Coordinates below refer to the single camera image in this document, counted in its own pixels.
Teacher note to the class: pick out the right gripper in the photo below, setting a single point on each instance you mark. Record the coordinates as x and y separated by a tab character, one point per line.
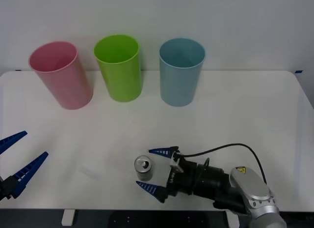
180	182

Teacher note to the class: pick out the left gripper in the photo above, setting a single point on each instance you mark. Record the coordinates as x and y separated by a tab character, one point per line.
3	188

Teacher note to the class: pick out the silver grey drink can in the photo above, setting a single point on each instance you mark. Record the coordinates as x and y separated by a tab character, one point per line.
144	172

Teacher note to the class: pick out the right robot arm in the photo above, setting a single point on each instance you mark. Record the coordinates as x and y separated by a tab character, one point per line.
245	188

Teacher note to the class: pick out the white table leg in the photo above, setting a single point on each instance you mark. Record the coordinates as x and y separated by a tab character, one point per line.
67	217
230	219

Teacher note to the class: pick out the pink plastic bin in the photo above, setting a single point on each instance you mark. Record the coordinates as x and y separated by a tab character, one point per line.
66	85

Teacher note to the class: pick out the pale blue plastic bin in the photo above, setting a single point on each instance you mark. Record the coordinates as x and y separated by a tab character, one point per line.
177	85

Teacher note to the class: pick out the green plastic bin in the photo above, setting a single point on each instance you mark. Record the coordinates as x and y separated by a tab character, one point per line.
122	80

